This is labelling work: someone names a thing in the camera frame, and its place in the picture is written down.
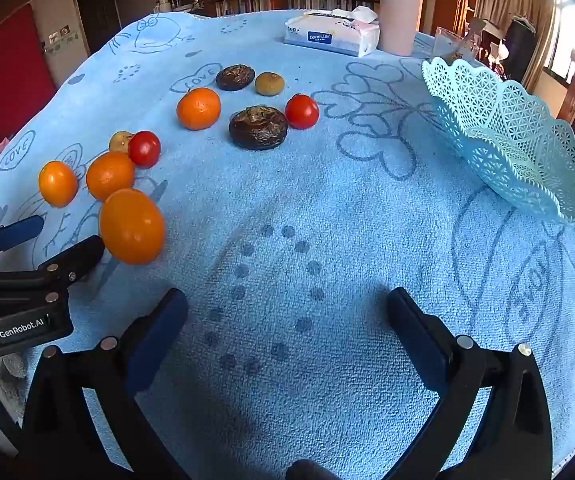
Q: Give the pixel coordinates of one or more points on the red wall panel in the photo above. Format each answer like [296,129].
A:
[2,80]

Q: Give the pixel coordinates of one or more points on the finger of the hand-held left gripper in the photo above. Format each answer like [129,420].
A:
[17,232]
[75,257]

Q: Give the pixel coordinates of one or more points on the dark doorway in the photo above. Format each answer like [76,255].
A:
[97,10]

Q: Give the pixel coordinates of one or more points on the orange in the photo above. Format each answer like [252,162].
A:
[110,175]
[57,183]
[197,108]
[132,226]

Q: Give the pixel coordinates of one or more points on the beige curtain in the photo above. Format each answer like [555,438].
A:
[510,5]

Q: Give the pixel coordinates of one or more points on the pink cylindrical container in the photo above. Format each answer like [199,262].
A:
[401,10]

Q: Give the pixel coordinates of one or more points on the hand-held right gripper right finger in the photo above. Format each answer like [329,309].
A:
[417,332]

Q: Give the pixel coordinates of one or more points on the light blue plastic basket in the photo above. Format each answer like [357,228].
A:
[517,145]

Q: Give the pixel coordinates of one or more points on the clear glass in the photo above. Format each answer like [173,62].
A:
[450,45]

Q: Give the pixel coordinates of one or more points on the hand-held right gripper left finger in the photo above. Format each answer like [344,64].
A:
[162,332]

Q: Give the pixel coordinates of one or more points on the light blue printed blanket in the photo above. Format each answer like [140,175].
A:
[317,240]

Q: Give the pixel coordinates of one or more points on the white and blue tissue pack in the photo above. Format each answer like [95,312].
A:
[332,32]

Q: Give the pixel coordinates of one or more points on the brown longan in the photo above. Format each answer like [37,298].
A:
[269,83]
[119,140]

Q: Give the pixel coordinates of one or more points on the dark wrinkled passion fruit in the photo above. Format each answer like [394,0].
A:
[235,77]
[258,127]

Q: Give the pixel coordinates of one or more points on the red cherry tomato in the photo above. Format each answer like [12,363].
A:
[301,111]
[143,148]

